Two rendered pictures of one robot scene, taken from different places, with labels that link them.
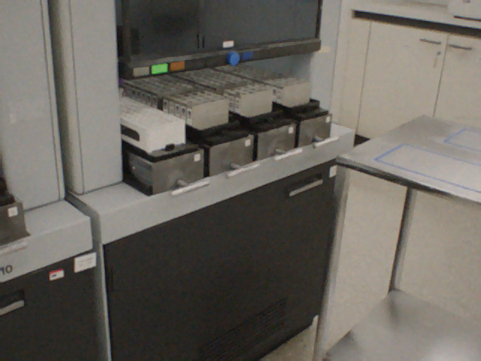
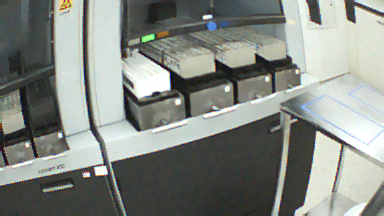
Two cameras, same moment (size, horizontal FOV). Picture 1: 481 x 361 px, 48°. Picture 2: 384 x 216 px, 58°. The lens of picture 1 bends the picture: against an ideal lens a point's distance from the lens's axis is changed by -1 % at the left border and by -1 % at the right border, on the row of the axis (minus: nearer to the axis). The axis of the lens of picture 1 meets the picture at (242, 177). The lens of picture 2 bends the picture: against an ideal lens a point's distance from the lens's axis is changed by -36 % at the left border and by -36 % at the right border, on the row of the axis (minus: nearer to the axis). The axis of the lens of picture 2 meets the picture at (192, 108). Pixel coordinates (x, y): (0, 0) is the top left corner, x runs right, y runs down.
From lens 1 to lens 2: 0.42 m
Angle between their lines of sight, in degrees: 18
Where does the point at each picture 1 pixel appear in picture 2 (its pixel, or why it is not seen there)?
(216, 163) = (197, 106)
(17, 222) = (62, 141)
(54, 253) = (82, 162)
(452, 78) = not seen: outside the picture
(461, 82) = not seen: outside the picture
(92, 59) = (103, 40)
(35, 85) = (73, 61)
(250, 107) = (235, 59)
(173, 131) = (159, 81)
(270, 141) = (250, 87)
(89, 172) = (102, 112)
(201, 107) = (188, 61)
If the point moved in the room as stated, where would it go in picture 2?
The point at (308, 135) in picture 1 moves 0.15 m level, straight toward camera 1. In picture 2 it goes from (283, 83) to (272, 100)
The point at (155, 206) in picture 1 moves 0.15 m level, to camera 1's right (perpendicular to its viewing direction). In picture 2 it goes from (143, 139) to (196, 145)
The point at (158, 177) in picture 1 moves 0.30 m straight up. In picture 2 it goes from (144, 118) to (138, 17)
